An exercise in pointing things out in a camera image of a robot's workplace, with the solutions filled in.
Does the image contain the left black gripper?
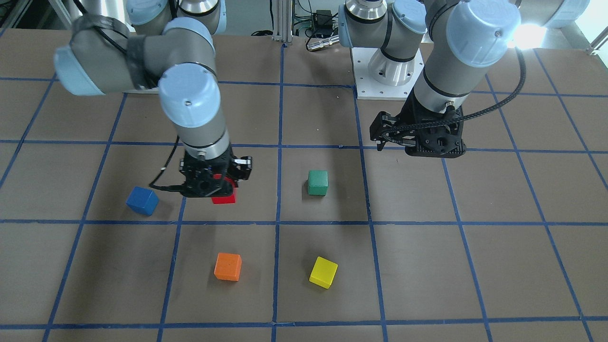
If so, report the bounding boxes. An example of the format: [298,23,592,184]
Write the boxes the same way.
[370,91,466,158]

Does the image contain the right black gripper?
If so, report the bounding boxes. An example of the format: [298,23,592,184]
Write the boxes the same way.
[179,145,234,198]

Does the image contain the red block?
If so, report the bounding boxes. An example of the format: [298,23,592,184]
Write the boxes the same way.
[211,176,237,204]

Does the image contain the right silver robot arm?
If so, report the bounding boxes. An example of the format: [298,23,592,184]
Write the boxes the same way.
[54,0,250,199]

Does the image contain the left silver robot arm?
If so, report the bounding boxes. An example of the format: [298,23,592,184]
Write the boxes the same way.
[337,0,589,158]

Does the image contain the blue block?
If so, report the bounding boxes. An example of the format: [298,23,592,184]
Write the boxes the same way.
[125,186,160,216]

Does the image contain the green block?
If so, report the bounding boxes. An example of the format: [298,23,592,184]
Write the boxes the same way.
[307,170,329,196]

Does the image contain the orange block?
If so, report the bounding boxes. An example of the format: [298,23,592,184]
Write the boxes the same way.
[213,252,242,282]

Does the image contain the yellow block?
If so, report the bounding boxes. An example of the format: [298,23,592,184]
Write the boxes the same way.
[309,256,338,289]

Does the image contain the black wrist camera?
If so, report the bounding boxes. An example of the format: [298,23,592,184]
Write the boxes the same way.
[228,156,253,181]

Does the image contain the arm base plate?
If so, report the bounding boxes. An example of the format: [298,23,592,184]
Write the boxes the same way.
[351,47,424,100]

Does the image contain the aluminium frame post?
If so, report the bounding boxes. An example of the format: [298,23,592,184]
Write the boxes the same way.
[271,0,294,46]

